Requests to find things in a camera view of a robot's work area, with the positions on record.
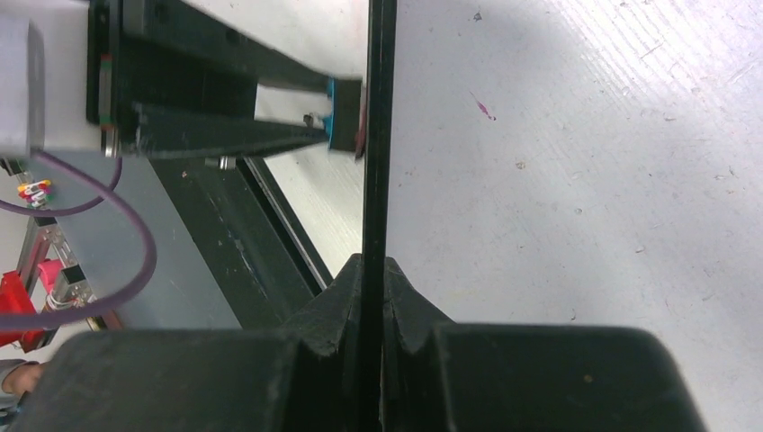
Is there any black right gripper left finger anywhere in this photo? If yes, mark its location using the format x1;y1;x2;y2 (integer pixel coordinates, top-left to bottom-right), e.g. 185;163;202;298
10;255;362;431

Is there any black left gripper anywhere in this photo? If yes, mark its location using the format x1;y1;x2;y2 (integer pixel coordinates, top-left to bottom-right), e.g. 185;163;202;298
85;1;331;159

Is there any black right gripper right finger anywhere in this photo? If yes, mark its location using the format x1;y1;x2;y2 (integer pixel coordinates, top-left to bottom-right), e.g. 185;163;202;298
382;259;705;431

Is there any blue whiteboard eraser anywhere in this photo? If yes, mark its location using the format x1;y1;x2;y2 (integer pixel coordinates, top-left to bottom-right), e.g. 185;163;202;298
322;78;365;160

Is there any black framed whiteboard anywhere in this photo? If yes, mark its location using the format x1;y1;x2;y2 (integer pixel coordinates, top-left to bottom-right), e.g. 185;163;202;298
357;0;398;431

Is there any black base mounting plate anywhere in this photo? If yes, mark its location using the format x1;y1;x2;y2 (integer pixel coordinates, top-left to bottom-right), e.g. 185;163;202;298
151;157;333;329

